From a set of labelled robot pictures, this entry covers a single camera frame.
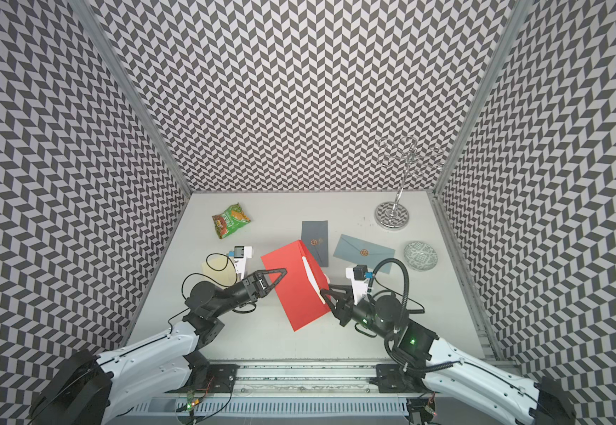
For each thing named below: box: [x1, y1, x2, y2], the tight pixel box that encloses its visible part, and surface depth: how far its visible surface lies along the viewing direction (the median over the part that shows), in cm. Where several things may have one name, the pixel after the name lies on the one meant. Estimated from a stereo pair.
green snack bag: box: [211, 201, 252, 240], surface depth 107 cm
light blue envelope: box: [332, 233, 396, 275], surface depth 103 cm
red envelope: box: [260, 239, 332, 333], surface depth 70 cm
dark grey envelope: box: [300, 220, 329, 268], surface depth 107 cm
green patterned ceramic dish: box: [403, 240, 439, 272], surface depth 97 cm
